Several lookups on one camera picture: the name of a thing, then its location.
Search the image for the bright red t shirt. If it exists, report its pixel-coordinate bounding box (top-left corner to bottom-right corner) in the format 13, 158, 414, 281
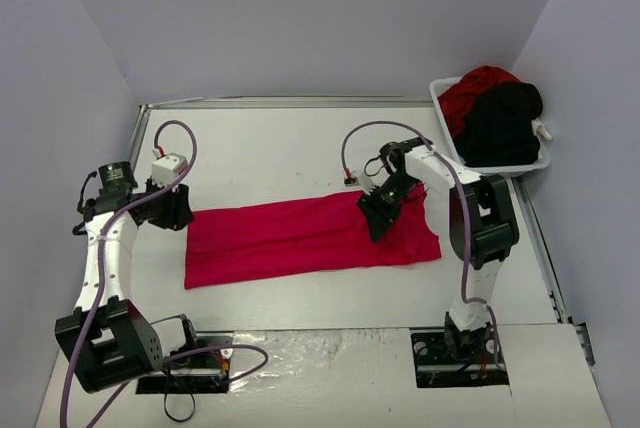
184, 187, 442, 289

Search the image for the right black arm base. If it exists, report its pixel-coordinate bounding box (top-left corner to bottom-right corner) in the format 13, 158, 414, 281
410, 329, 509, 389

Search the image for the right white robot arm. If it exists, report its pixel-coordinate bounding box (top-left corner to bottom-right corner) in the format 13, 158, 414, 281
351, 139, 519, 361

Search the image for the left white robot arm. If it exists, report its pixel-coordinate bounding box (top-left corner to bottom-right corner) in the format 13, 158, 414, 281
55, 153, 194, 393

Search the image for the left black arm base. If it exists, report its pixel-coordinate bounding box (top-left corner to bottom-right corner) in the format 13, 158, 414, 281
135, 333, 233, 395

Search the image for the dark red t shirt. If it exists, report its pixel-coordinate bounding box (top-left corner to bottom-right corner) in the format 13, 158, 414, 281
438, 65, 519, 138

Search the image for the white plastic laundry basket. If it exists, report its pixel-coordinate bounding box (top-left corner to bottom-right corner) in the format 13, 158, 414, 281
429, 77, 551, 177

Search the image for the black t shirt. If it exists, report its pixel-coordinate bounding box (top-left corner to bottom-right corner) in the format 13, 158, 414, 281
454, 82, 543, 168

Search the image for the white garment piece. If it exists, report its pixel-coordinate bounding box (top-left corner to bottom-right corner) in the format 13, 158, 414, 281
531, 118, 553, 141

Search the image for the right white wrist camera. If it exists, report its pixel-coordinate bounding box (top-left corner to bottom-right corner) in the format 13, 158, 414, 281
343, 171, 375, 192

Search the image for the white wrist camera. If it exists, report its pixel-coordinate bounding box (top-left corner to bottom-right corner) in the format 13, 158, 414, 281
150, 153, 188, 188
343, 171, 375, 192

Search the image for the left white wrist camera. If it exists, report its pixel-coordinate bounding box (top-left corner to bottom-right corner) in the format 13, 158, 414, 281
150, 153, 188, 188

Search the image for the thin black cable loop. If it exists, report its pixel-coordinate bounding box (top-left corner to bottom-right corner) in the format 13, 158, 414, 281
163, 390, 197, 422

